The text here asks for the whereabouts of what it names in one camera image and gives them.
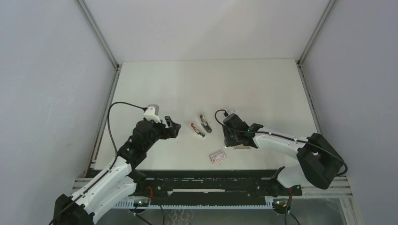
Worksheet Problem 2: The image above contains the red white staple box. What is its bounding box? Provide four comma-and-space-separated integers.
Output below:
209, 150, 226, 164

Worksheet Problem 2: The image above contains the left aluminium frame rail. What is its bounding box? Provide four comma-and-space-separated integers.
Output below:
75, 0, 119, 170

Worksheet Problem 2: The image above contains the left black camera cable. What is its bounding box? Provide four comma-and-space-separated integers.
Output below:
48, 102, 147, 225

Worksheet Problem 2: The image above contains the metal stapler magazine piece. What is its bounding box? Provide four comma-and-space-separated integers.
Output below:
199, 114, 212, 133

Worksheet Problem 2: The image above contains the pink white mini stapler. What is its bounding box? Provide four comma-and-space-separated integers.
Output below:
190, 123, 206, 138

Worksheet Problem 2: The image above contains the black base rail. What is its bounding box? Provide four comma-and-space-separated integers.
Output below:
130, 169, 312, 206

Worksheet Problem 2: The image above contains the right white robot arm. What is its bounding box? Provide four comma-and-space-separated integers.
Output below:
219, 111, 348, 195

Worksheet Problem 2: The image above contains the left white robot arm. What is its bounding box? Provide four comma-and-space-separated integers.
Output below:
50, 116, 181, 225

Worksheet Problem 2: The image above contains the right black camera cable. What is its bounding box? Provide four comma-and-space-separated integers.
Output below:
214, 109, 348, 177

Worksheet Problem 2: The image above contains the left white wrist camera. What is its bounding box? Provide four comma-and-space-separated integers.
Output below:
144, 104, 161, 123

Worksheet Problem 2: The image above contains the right aluminium frame rail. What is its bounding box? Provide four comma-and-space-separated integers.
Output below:
296, 0, 339, 134

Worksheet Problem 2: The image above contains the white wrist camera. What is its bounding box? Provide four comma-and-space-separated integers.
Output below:
144, 104, 161, 123
227, 109, 236, 117

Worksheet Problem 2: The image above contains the aluminium frame rail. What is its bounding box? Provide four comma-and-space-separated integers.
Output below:
75, 0, 119, 170
296, 0, 339, 134

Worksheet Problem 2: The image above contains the black camera cable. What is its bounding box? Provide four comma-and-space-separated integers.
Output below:
214, 109, 348, 177
48, 102, 147, 225

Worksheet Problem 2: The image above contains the white slotted cable duct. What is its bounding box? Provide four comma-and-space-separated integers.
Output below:
112, 198, 274, 210

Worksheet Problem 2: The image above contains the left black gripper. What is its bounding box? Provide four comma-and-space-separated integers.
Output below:
144, 116, 180, 151

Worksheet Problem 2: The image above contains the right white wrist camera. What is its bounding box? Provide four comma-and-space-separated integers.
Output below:
227, 109, 236, 117

